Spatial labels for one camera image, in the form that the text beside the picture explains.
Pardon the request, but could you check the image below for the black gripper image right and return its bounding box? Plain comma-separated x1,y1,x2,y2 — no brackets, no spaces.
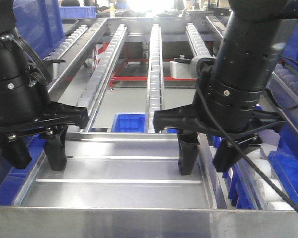
153,105,285,176

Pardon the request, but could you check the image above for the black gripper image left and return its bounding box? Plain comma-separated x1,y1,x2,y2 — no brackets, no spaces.
0,102,89,172

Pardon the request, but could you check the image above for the ribbed silver metal tray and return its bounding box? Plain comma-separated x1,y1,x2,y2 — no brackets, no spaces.
14,133,217,209

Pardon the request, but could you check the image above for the dark tray far left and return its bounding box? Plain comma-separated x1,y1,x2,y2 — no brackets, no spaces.
61,18,79,36

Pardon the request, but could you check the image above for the blue bin lower left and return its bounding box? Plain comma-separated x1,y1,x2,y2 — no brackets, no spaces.
0,136,45,206

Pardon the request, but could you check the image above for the centre white roller track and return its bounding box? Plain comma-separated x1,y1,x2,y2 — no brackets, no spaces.
145,24,164,133

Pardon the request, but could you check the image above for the white roller track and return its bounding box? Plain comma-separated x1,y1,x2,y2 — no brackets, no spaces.
77,24,127,132
186,23,293,210
145,24,164,133

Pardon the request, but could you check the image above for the left white roller track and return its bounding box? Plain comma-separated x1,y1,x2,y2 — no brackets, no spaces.
77,24,127,132

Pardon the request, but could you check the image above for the right white roller track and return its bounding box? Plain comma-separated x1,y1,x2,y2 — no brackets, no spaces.
186,23,293,210

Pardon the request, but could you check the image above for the blue bins lower right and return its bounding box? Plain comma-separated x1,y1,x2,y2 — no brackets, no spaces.
221,125,298,210

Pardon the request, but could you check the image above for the small blue bin below centre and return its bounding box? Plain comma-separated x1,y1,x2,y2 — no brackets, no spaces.
110,112,179,134

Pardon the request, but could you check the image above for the far left roller track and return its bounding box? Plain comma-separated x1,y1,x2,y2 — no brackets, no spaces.
44,24,88,60

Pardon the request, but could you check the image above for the far right roller track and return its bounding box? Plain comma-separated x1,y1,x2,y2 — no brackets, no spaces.
274,67,298,104

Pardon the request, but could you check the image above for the large blue bin upper left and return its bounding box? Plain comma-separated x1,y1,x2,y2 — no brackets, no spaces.
13,0,64,59

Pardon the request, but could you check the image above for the blue crate in background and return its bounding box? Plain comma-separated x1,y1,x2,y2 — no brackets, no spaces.
59,6,97,19

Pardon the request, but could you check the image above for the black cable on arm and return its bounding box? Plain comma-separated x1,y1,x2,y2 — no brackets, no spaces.
194,56,298,221

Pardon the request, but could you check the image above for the steel front rail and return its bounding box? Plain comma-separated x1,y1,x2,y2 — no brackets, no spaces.
0,206,298,238

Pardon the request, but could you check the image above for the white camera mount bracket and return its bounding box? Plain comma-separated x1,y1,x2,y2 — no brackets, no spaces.
170,56,216,80

